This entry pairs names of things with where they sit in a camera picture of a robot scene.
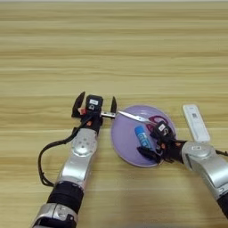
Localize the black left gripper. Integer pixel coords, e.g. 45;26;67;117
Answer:
71;91;118;135

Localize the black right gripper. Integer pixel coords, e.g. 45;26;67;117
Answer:
136;129;187;165

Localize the blue glue stick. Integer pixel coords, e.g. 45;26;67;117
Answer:
134;125;155;151

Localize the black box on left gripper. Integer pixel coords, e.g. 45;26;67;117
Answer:
85;94;104;112

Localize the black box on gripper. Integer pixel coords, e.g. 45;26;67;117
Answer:
154;120;173;138
85;94;104;112

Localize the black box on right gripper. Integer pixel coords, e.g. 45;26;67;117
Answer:
154;120;173;138

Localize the purple round plate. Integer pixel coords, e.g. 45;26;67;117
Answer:
110;104;178;168

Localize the white rectangular remote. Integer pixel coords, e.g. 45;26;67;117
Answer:
182;103;212;143

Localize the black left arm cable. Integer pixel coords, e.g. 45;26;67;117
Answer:
37;117;94;187

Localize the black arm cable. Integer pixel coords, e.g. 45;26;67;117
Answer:
215;149;228;157
37;117;94;187

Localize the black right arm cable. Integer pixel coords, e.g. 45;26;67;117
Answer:
215;149;228;157

